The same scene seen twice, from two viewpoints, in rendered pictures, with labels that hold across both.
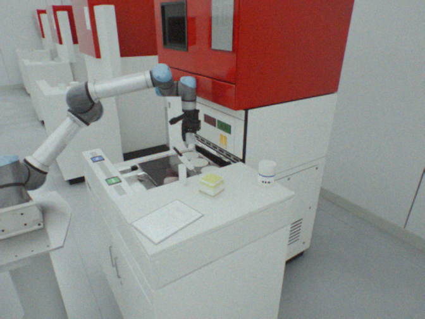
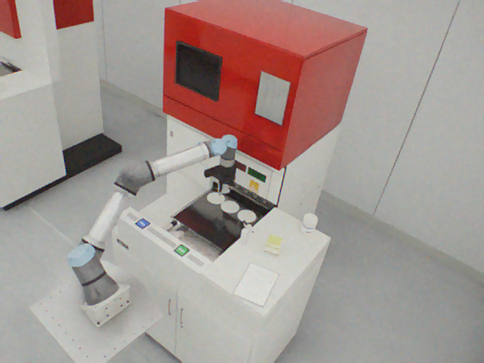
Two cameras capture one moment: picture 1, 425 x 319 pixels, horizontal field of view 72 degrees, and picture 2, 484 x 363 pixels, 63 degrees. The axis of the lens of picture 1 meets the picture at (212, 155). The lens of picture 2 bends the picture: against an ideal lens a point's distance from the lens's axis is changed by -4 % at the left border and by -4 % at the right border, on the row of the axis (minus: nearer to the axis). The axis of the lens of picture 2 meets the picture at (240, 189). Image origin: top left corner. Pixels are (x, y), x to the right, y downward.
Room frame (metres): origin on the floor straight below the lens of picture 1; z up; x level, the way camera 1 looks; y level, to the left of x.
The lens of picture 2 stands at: (-0.20, 0.77, 2.40)
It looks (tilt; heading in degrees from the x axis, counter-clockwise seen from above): 38 degrees down; 335
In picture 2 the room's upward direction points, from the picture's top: 9 degrees clockwise
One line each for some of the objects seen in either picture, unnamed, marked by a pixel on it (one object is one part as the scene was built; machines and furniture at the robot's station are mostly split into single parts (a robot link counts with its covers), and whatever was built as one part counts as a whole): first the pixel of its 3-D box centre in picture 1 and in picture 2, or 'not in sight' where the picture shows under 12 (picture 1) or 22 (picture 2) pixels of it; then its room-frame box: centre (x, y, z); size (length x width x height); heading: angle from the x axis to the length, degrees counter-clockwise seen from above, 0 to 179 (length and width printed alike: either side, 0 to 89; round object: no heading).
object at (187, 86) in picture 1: (188, 88); (228, 147); (1.42, 0.12, 1.29); 0.09 x 0.08 x 0.11; 89
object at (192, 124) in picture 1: (190, 120); (226, 173); (1.41, 0.11, 1.13); 0.09 x 0.08 x 0.12; 74
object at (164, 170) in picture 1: (181, 168); (219, 216); (1.34, 0.16, 0.90); 0.34 x 0.34 x 0.01; 34
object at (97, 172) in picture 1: (107, 183); (162, 247); (1.19, 0.50, 0.89); 0.55 x 0.09 x 0.14; 34
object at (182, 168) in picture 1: (185, 168); (247, 231); (1.08, 0.11, 1.03); 0.06 x 0.04 x 0.13; 124
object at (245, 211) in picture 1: (207, 211); (268, 264); (0.97, 0.02, 0.89); 0.62 x 0.35 x 0.14; 124
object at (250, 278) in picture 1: (175, 258); (211, 292); (1.22, 0.20, 0.41); 0.97 x 0.64 x 0.82; 34
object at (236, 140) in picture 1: (199, 127); (219, 166); (1.63, 0.08, 1.02); 0.82 x 0.03 x 0.40; 34
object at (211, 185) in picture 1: (211, 185); (273, 245); (0.99, 0.00, 1.00); 0.07 x 0.07 x 0.07; 52
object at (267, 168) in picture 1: (266, 173); (308, 224); (1.07, -0.23, 1.01); 0.07 x 0.07 x 0.10
